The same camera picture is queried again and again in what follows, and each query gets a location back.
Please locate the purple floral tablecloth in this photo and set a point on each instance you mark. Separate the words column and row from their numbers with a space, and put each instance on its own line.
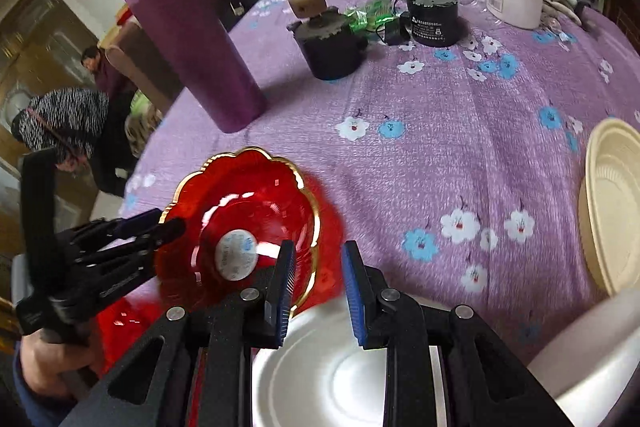
column 425, row 132

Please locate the green packet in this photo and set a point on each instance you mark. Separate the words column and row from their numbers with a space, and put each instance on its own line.
column 367, row 17

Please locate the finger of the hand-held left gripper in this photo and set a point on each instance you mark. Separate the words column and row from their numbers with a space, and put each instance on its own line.
column 135, row 222
column 160, row 239

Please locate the black motor with wooden wheel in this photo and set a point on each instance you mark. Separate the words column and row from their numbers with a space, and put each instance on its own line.
column 330, row 47

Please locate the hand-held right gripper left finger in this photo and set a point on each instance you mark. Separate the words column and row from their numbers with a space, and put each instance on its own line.
column 282, row 292

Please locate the beige plastic bowl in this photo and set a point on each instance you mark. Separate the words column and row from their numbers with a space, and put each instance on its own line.
column 615, row 207

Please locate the small black box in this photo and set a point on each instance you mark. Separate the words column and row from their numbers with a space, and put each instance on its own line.
column 397, row 29

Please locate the person's left forearm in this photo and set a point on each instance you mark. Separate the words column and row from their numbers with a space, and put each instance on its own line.
column 35, row 412

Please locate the purple thermos bottle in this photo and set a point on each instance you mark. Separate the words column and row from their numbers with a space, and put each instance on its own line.
column 200, row 47

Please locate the black labelled motor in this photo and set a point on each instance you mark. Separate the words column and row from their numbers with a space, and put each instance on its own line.
column 432, row 22

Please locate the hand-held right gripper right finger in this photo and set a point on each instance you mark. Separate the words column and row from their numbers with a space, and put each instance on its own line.
column 354, row 294

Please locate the white foam bowl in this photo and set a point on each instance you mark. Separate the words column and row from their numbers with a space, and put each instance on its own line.
column 320, row 372
column 595, row 357

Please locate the person's left hand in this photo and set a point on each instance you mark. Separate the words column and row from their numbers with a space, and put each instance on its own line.
column 45, row 367

